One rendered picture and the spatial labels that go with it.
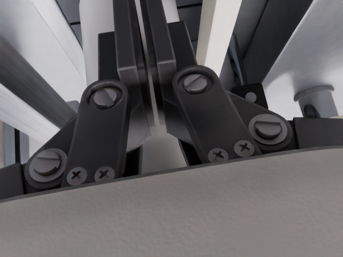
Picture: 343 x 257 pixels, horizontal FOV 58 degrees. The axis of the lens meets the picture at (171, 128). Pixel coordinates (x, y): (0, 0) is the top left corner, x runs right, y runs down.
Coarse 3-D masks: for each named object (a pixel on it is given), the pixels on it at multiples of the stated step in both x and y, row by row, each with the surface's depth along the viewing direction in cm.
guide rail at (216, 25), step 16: (208, 0) 14; (224, 0) 13; (240, 0) 13; (208, 16) 15; (224, 16) 14; (208, 32) 15; (224, 32) 15; (208, 48) 16; (224, 48) 17; (208, 64) 18
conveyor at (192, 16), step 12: (60, 0) 16; (72, 0) 16; (180, 0) 18; (192, 0) 18; (72, 12) 17; (180, 12) 19; (192, 12) 19; (72, 24) 18; (192, 24) 20; (192, 36) 21
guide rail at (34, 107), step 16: (0, 48) 7; (0, 64) 7; (16, 64) 8; (0, 80) 7; (16, 80) 8; (32, 80) 9; (0, 96) 7; (16, 96) 8; (32, 96) 8; (48, 96) 10; (0, 112) 8; (16, 112) 8; (32, 112) 9; (48, 112) 10; (64, 112) 11; (16, 128) 10; (32, 128) 10; (48, 128) 10
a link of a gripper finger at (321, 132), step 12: (288, 120) 8; (300, 120) 8; (312, 120) 8; (324, 120) 8; (336, 120) 8; (300, 132) 8; (312, 132) 8; (324, 132) 8; (336, 132) 8; (300, 144) 8; (312, 144) 8; (324, 144) 8; (336, 144) 7
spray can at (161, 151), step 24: (96, 0) 14; (168, 0) 15; (96, 24) 14; (96, 48) 14; (144, 48) 13; (96, 72) 14; (144, 144) 12; (168, 144) 12; (144, 168) 12; (168, 168) 12
